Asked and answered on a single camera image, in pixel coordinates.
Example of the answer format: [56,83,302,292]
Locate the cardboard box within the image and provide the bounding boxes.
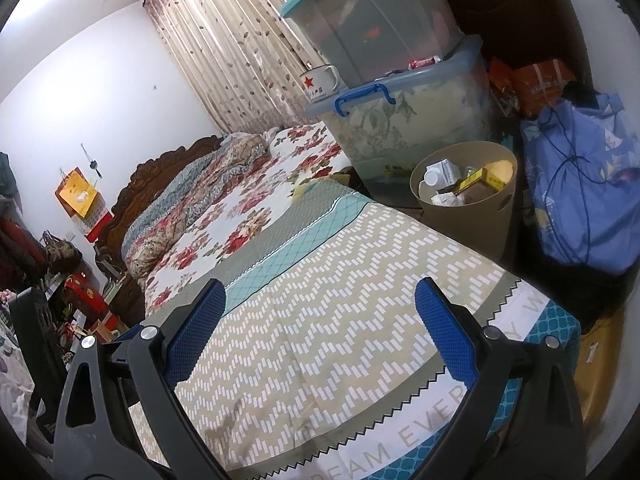
[92,316,132,343]

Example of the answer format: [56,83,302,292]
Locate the patterned quilt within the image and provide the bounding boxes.
[120,132,273,278]

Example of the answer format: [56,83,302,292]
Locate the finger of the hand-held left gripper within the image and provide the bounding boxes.
[100,327,146,408]

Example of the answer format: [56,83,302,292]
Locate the clear teal-lidded storage box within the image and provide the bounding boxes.
[279,0,463,88]

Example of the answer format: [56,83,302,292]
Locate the orange snack packet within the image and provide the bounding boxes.
[487,57,521,115]

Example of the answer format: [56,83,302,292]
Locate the blue storage box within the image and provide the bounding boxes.
[306,35,493,196]

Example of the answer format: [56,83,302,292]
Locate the beige trash bin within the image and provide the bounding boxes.
[410,141,518,263]

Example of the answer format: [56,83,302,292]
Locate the dark wooden wardrobe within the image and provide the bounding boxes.
[432,0,596,93]

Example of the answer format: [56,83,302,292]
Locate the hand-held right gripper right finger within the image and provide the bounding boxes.
[415,276,588,480]

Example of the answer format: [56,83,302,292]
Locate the carved wooden headboard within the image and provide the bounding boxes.
[95,135,223,311]

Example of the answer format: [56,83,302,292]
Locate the patterned handbag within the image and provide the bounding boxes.
[42,230,83,273]

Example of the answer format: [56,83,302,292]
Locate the red gift bag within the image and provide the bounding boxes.
[82,192,113,243]

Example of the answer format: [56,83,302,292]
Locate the teal hanging garment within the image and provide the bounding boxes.
[0,152,21,206]

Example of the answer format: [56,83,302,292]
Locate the leaf patterned curtain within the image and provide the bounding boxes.
[142,0,326,133]

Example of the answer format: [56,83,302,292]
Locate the red gift box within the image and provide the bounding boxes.
[62,272,108,321]

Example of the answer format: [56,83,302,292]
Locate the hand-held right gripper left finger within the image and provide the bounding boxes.
[52,278,231,480]

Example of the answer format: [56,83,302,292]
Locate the hanging keys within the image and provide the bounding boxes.
[80,142,106,178]

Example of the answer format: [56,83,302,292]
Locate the white carton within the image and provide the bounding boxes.
[425,159,461,193]

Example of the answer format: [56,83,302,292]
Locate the white enamel mug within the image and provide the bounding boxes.
[299,64,342,105]

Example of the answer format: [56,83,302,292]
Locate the chevron patterned bed sheet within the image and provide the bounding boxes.
[127,180,583,480]

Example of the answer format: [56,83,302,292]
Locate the dark thin cord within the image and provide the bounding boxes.
[545,110,608,266]

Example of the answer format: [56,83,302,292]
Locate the grey printed cloth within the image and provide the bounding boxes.
[0,330,36,431]

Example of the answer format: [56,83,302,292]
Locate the dark red clothes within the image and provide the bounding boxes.
[0,215,48,291]

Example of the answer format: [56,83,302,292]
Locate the dark cloth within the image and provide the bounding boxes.
[565,82,601,108]

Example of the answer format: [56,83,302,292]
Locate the large yellow box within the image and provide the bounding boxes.
[570,305,628,426]

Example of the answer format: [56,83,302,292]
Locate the floral blanket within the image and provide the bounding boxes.
[145,122,353,311]

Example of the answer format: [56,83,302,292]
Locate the blue cloth bundle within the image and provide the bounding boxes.
[520,92,640,276]

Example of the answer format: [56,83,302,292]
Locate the brown box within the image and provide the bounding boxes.
[462,182,501,206]

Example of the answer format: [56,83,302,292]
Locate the orange bag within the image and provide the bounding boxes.
[510,60,578,118]

